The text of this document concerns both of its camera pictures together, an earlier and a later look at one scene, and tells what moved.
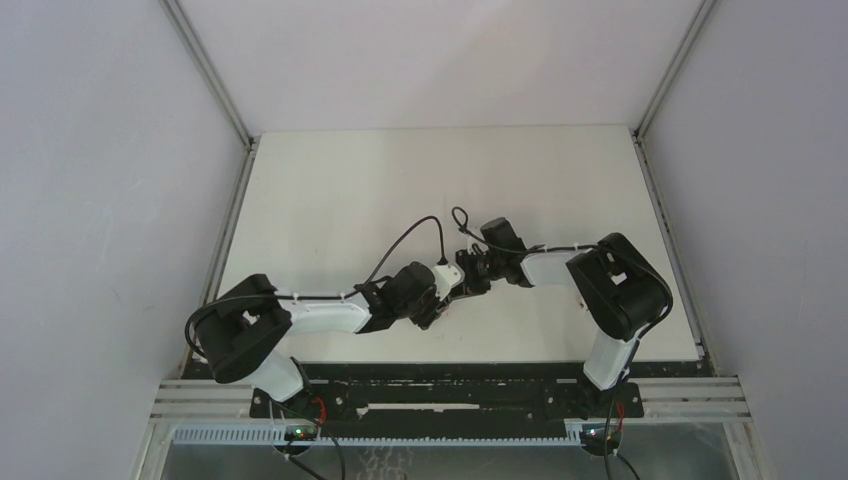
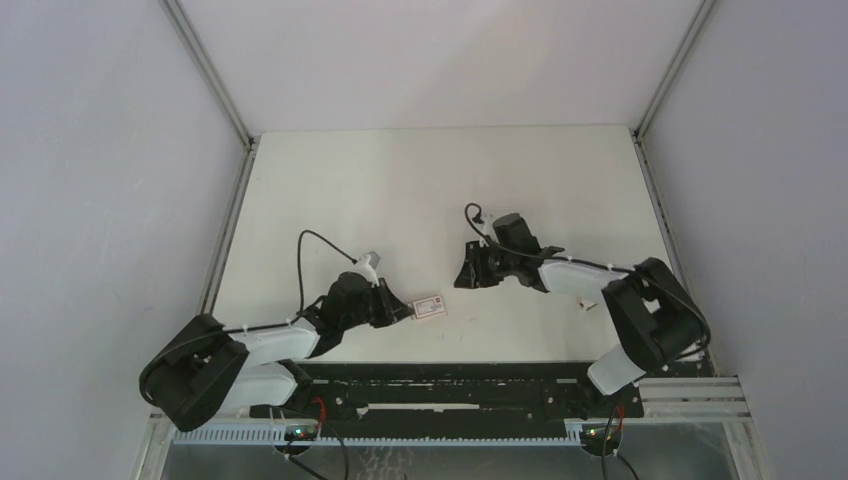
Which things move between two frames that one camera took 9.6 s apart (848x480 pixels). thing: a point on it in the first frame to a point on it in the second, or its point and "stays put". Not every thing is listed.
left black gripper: (435, 307) to (392, 309)
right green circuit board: (593, 435) stays put
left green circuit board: (300, 433) stays put
